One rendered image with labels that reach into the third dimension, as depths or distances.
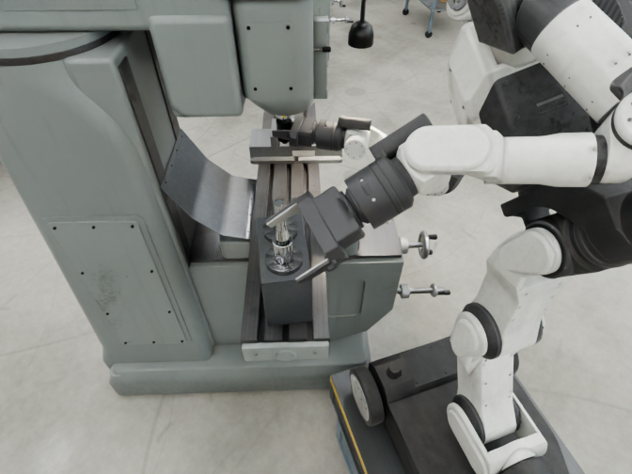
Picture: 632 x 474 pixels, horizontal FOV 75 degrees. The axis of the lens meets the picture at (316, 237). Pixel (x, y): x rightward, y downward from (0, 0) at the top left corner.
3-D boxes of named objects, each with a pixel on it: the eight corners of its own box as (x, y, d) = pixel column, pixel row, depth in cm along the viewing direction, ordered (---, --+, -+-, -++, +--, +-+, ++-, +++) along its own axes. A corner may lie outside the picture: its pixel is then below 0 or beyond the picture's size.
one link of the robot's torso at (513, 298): (532, 351, 109) (654, 246, 72) (475, 371, 105) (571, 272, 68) (499, 302, 118) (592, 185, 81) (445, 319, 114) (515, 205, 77)
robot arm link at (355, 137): (334, 141, 132) (369, 146, 130) (326, 159, 124) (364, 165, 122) (336, 107, 124) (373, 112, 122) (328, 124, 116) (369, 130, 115)
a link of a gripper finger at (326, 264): (293, 278, 62) (328, 257, 61) (300, 280, 65) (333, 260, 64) (298, 288, 62) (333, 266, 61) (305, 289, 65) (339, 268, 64)
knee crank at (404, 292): (447, 288, 172) (450, 279, 168) (450, 300, 168) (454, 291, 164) (394, 290, 172) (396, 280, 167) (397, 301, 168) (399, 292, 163)
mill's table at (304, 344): (315, 116, 195) (315, 100, 190) (330, 360, 110) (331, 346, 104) (266, 116, 195) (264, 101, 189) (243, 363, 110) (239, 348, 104)
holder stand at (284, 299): (303, 258, 124) (301, 209, 110) (313, 321, 109) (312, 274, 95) (262, 262, 123) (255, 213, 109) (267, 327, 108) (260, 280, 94)
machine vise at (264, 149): (339, 140, 167) (341, 116, 159) (342, 163, 157) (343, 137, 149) (253, 141, 167) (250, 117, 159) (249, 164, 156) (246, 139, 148)
